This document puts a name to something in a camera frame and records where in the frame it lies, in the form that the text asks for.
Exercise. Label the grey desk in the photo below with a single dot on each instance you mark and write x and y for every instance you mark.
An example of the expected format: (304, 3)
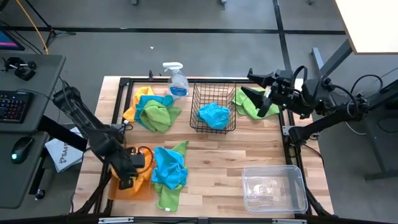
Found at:
(40, 71)

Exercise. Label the clear plastic bin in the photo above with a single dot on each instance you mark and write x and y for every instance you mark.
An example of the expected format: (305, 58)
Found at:
(275, 189)

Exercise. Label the small black table clamp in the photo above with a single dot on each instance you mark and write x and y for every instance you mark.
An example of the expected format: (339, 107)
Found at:
(150, 74)

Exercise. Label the clear spray bottle white trigger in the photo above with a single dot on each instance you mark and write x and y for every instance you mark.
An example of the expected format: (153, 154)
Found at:
(178, 85)

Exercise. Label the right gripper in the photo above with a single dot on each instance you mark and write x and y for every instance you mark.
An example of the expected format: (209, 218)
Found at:
(284, 95)

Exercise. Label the blue microfiber towel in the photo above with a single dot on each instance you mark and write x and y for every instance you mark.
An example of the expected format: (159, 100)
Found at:
(169, 168)
(214, 116)

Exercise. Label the green microfiber towel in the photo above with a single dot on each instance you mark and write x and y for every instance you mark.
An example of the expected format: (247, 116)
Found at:
(158, 116)
(245, 107)
(168, 199)

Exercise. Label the black tripod stand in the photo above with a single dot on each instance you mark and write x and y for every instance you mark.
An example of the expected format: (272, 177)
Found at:
(53, 31)

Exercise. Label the grey table leg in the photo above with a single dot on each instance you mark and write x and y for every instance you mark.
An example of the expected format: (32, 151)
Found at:
(339, 59)

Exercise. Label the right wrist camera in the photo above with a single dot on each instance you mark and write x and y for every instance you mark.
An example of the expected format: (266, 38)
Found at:
(284, 75)

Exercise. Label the backlit black keyboard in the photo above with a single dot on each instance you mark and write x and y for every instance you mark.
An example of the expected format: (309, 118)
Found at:
(15, 105)

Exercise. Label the black computer mouse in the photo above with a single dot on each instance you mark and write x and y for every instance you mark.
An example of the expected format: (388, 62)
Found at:
(21, 149)

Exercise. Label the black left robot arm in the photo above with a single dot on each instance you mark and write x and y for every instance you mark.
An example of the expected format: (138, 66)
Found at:
(81, 115)

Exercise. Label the white table top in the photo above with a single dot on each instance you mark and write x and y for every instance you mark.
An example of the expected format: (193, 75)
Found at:
(373, 25)

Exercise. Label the computer monitor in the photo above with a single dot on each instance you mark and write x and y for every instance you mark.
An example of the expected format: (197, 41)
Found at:
(7, 42)

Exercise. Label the teal microfiber towel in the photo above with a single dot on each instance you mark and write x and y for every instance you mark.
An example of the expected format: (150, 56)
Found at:
(155, 100)

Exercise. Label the black slanted beam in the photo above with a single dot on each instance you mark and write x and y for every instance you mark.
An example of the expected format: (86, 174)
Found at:
(62, 133)

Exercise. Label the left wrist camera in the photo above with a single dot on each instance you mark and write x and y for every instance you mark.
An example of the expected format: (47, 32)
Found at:
(137, 161)

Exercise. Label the black desk knob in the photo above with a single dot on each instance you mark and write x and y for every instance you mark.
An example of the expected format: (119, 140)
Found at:
(39, 195)

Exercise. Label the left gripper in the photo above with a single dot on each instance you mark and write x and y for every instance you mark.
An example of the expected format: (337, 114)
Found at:
(124, 168)

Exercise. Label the silver metal bracket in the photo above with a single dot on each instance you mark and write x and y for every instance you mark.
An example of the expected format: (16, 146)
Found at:
(289, 221)
(115, 220)

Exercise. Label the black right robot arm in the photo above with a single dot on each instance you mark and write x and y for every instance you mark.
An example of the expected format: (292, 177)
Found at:
(326, 123)

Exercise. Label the black clamp mount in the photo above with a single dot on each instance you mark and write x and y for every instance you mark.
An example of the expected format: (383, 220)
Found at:
(25, 74)

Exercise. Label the black metal table frame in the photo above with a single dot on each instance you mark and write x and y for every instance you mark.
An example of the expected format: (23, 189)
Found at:
(217, 79)

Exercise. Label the large orange microfiber towel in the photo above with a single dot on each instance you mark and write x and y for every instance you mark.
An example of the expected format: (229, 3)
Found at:
(143, 180)

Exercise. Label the white printed bag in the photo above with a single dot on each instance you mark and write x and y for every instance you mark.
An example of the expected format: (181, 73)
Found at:
(63, 158)

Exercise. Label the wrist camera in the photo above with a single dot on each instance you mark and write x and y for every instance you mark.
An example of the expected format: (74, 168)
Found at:
(284, 75)
(137, 161)

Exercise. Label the orange translucent tray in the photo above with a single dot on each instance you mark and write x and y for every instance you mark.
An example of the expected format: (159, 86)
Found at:
(146, 196)

